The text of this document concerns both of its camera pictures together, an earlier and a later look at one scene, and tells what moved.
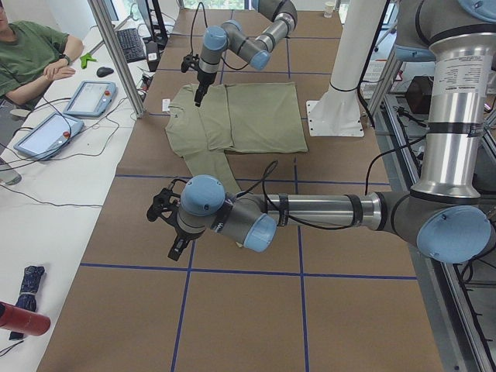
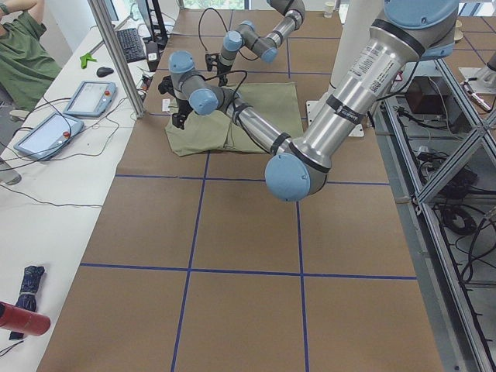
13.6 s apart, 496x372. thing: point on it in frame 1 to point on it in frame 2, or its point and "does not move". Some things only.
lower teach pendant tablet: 48,136 does not move
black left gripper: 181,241 to 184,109
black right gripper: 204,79 to 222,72
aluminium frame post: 104,24 does not move
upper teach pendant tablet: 91,98 does not move
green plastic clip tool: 86,58 does not move
